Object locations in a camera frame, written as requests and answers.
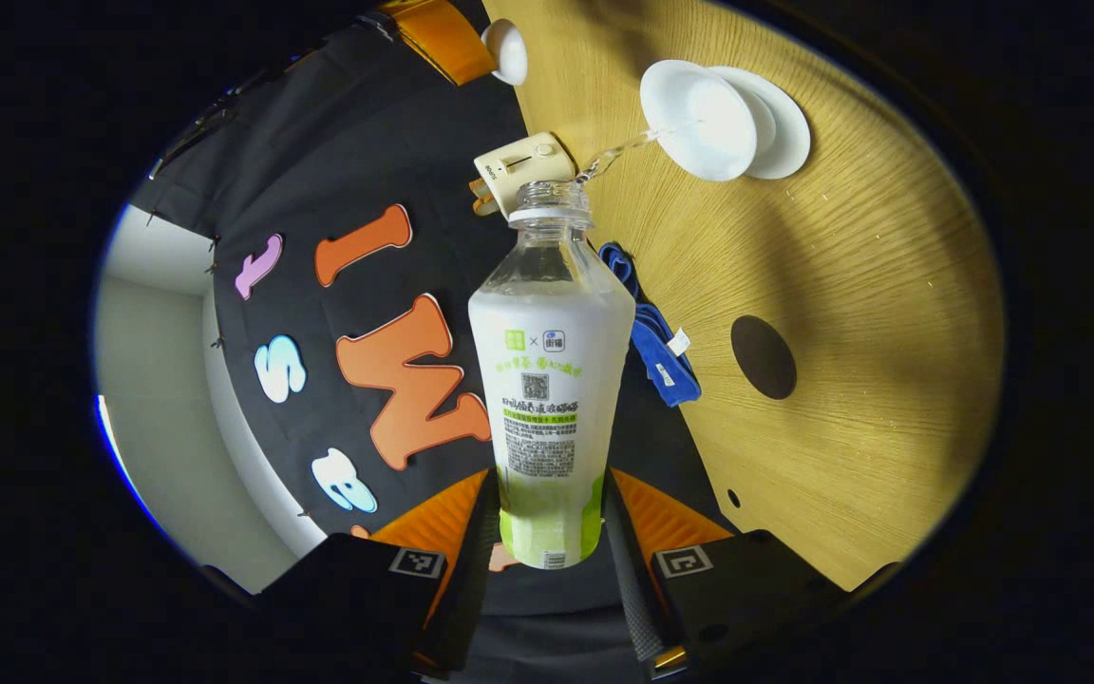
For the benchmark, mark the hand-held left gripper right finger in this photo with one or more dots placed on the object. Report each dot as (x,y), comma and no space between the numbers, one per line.
(746,589)

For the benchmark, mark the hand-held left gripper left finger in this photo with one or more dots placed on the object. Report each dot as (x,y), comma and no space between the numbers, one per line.
(357,598)

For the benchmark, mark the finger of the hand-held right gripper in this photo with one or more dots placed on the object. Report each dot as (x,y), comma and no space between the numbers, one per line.
(443,38)

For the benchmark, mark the dark round coaster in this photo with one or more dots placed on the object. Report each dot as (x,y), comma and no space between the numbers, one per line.
(763,357)

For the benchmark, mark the white teacup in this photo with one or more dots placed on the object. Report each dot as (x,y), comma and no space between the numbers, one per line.
(699,119)

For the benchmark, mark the clear water bottle white label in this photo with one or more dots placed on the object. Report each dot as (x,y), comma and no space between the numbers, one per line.
(552,380)

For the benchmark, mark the white toaster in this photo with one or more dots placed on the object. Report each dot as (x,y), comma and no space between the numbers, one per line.
(528,161)

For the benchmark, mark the toasted bread slice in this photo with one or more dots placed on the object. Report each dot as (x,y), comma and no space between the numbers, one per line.
(480,186)
(485,205)

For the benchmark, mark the black backdrop cloth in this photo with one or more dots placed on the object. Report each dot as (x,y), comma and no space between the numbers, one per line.
(319,142)

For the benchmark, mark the blue folded towel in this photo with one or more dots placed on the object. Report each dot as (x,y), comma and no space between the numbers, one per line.
(661,356)

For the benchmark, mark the white saucer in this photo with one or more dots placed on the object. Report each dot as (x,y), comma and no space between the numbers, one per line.
(784,133)

